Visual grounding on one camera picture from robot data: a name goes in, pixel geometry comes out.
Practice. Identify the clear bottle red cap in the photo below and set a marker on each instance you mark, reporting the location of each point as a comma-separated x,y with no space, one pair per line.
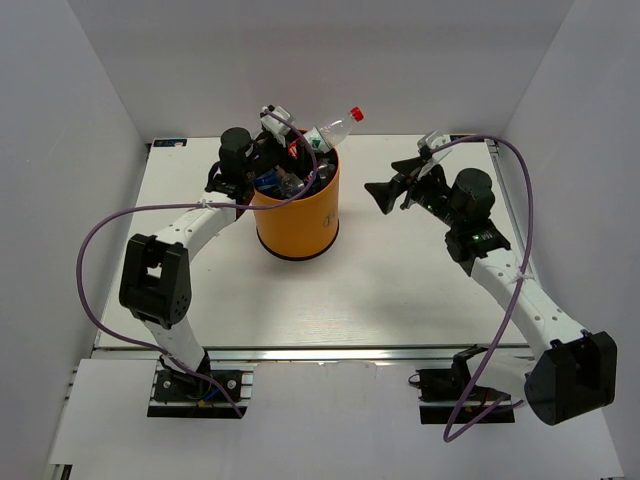
328,134

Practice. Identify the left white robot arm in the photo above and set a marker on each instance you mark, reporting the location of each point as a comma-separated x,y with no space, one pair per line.
156,280

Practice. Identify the blue table label left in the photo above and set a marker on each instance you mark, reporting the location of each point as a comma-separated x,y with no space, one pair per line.
169,143

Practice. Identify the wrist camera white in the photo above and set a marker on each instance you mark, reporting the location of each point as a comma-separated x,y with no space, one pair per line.
432,150
276,125

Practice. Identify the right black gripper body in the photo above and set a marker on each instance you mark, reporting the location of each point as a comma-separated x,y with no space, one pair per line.
428,192

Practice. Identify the clear capless bottle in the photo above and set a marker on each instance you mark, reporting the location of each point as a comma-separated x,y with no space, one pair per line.
325,171

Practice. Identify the orange cylindrical bin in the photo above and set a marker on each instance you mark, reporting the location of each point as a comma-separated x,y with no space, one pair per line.
304,228

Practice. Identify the clear pepsi bottle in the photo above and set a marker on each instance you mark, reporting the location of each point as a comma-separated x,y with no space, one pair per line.
290,184

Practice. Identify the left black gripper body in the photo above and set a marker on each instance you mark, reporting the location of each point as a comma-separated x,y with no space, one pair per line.
269,154

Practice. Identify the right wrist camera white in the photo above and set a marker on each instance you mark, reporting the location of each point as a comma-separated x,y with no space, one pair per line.
432,150

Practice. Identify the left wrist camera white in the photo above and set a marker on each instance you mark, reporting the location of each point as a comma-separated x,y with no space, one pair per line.
276,125

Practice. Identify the blue label bottle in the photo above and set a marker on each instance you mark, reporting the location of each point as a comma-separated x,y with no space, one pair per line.
267,182

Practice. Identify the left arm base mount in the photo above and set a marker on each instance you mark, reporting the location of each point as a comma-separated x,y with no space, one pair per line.
179,396

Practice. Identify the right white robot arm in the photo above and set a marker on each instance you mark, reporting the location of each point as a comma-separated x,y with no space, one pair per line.
573,371

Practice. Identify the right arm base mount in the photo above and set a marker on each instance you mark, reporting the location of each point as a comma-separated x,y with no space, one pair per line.
441,377

